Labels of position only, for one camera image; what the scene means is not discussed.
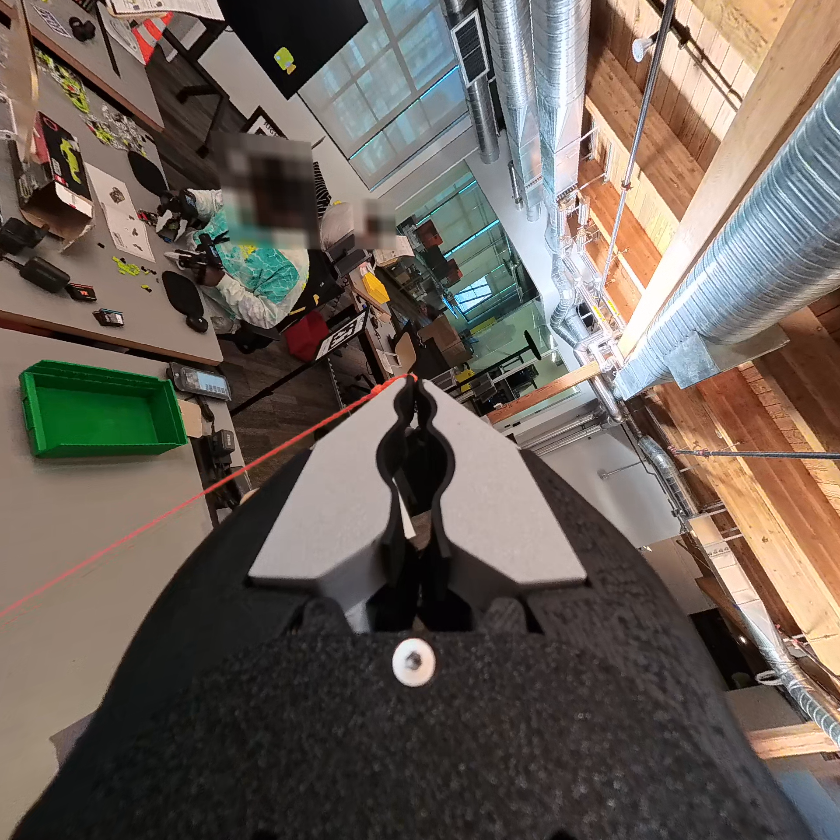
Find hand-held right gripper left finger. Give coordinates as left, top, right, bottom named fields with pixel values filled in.
left=248, top=381, right=418, bottom=635

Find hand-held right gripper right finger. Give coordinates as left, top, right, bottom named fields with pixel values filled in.
left=423, top=379, right=588, bottom=616

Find red yo-yo string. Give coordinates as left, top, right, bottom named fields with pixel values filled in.
left=0, top=373, right=420, bottom=621

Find black white tag sign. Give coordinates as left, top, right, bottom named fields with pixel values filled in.
left=315, top=308, right=370, bottom=363

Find red bag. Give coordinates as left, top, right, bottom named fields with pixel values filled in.
left=283, top=311, right=329, bottom=362

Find black tablet phone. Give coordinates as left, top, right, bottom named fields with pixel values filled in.
left=167, top=363, right=232, bottom=401

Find green plastic bin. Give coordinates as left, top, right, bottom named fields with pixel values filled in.
left=18, top=360, right=189, bottom=459

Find grey table with wooden edge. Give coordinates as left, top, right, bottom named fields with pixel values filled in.
left=26, top=0, right=165, bottom=132
left=0, top=66, right=224, bottom=366

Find black oval pad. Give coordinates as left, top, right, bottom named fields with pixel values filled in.
left=162, top=270, right=207, bottom=319
left=128, top=151, right=170, bottom=196

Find lime toy brick pieces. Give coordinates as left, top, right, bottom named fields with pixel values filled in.
left=33, top=52, right=158, bottom=280

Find black rounded device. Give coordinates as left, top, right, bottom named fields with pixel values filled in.
left=20, top=257, right=71, bottom=293

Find white instruction sheet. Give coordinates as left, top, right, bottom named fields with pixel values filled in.
left=85, top=163, right=156, bottom=263

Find black white sign board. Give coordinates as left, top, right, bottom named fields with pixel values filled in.
left=246, top=105, right=290, bottom=140

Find grey sprinkler pipe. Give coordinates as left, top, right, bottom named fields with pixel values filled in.
left=600, top=0, right=678, bottom=303

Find black boxy device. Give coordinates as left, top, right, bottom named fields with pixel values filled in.
left=0, top=218, right=48, bottom=256

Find large grid window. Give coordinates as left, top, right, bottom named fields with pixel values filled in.
left=298, top=0, right=470, bottom=191

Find open cardboard box black print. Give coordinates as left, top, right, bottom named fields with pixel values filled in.
left=16, top=112, right=96, bottom=250

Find black ceiling grille panel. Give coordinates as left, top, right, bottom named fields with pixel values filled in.
left=451, top=10, right=490, bottom=86

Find black monitor screen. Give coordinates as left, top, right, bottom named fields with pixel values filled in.
left=217, top=0, right=368, bottom=99

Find orange traffic cone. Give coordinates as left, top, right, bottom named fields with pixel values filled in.
left=131, top=13, right=173, bottom=63

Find white paper sheet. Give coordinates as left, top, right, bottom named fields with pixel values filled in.
left=108, top=0, right=224, bottom=21

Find silver ventilation duct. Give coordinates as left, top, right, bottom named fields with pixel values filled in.
left=613, top=85, right=840, bottom=401
left=482, top=0, right=592, bottom=206

